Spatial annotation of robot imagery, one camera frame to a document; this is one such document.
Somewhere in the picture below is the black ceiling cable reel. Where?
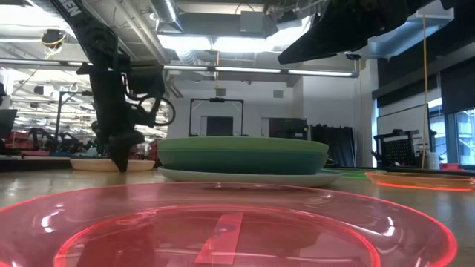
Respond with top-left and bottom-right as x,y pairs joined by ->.
39,27 -> 68,50

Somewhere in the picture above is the black screen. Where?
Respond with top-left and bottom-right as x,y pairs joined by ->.
206,116 -> 235,137

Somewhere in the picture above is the black curtain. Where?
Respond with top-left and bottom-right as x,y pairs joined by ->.
310,125 -> 356,168

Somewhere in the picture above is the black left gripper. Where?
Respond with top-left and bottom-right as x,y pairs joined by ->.
88,68 -> 157,174

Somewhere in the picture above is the long ceiling light strip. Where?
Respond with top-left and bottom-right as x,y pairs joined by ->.
0,58 -> 90,70
163,65 -> 360,79

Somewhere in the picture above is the pale mint plastic plate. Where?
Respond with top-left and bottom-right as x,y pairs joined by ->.
157,166 -> 343,188

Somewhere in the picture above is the green transparent plastic plate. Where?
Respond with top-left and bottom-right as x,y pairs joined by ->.
322,167 -> 387,181

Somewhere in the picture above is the black window shade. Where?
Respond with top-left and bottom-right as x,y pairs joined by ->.
439,61 -> 475,115

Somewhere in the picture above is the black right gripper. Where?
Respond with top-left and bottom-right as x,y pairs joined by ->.
277,0 -> 438,66

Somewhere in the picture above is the clear tape strip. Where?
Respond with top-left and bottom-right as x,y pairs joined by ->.
194,212 -> 245,266

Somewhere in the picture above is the teal plastic plate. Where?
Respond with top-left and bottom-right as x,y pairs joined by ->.
158,149 -> 330,176

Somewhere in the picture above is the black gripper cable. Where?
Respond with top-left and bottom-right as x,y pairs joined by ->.
125,92 -> 177,128

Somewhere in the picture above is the orange transparent plastic plate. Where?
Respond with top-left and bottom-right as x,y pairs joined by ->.
364,171 -> 475,193

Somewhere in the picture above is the yellow extension cable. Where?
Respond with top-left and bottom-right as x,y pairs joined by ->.
420,13 -> 429,170

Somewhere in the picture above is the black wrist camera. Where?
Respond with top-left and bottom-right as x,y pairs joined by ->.
125,65 -> 167,96

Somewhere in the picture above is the black cabinet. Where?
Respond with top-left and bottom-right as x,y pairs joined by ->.
269,117 -> 309,141

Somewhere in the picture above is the pink transparent plastic plate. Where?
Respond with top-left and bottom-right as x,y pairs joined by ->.
0,181 -> 458,267

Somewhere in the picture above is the black monitor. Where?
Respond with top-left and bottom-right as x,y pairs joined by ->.
0,108 -> 18,140

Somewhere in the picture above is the black perforated cart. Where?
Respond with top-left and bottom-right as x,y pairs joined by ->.
372,128 -> 422,168

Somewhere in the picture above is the cream plastic plate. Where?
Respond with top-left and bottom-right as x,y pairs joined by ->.
69,158 -> 157,173

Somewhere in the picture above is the white paper roll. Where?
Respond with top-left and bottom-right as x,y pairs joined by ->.
427,151 -> 441,171

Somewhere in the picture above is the black frame rig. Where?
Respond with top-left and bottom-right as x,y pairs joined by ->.
188,97 -> 246,137
54,90 -> 98,149

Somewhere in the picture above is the grey ceiling box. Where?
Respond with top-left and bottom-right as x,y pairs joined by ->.
239,10 -> 269,34

